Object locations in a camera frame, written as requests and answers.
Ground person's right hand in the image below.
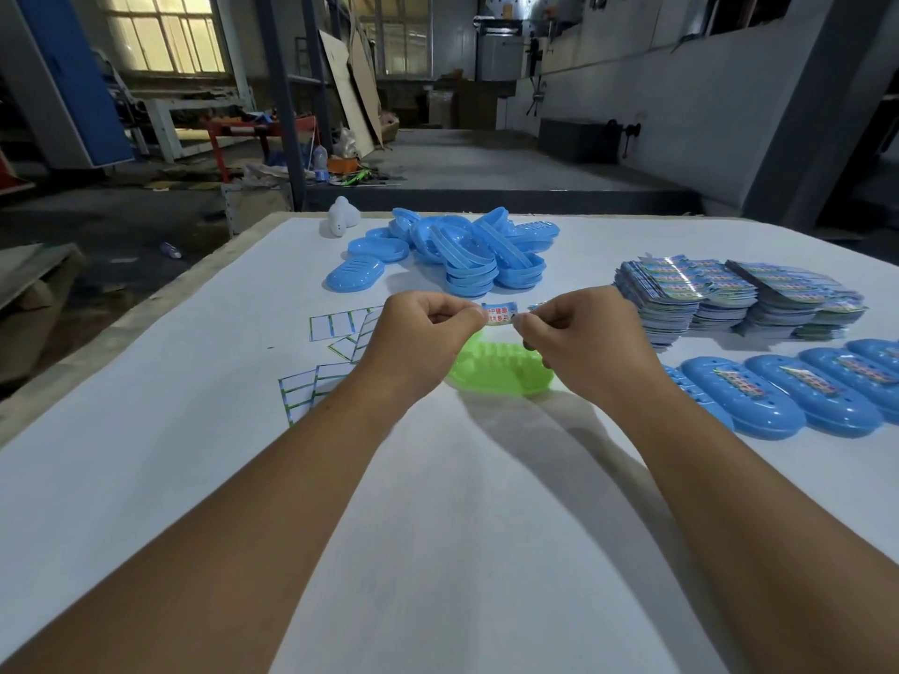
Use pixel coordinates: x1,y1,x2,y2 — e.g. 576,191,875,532
512,286,665,415

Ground person's left hand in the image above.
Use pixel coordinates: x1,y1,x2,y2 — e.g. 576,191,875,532
358,290,487,412

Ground person's left forearm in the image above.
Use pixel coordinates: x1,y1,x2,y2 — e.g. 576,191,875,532
0,378,416,674

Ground stacks of colourful sticker sheets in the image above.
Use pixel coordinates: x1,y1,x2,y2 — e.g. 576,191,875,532
614,254,867,352

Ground grey slanted pillar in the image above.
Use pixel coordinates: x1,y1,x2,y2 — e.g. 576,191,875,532
741,0,899,232

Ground wide window with grid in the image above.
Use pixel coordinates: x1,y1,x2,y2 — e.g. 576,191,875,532
344,0,434,78

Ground white metal workbench frame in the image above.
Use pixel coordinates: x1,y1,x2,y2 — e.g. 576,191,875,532
129,83,256,162

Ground wooden pallet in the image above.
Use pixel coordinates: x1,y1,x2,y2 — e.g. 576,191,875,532
0,242,85,310

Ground red metal table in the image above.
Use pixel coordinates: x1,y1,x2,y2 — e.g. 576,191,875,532
205,115,318,182

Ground brown leaning board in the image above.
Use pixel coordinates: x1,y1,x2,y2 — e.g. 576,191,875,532
348,20,386,147

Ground pale leaning plywood board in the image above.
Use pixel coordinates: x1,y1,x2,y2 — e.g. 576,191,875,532
319,28,377,159

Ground blue and white machine cabinet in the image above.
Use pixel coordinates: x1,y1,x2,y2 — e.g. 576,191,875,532
13,0,136,169

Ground silver machine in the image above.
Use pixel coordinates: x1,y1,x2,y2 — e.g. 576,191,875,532
474,0,546,81

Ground thin dark steel post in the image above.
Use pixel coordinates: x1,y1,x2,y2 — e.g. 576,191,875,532
302,0,335,152

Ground green soap dish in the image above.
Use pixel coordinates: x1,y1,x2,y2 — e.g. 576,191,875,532
446,332,556,399

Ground person's right forearm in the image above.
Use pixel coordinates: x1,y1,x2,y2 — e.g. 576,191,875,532
611,371,899,674

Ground small white plastic figure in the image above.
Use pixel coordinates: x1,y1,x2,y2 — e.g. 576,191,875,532
328,196,362,238

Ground pile of blue soap dishes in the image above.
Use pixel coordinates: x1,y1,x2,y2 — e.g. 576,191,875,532
325,206,561,300

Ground pale wooden crate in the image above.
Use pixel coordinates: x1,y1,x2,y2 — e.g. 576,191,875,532
221,182,294,236

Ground thick dark steel post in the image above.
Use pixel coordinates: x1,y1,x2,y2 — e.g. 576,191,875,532
254,0,308,212

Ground large bright window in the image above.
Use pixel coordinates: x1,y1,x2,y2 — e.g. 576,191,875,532
105,0,228,75

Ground green-edged sticker sheet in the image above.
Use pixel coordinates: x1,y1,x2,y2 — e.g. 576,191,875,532
308,306,384,343
348,309,386,364

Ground black box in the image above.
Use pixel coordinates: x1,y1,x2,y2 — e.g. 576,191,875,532
538,118,623,165

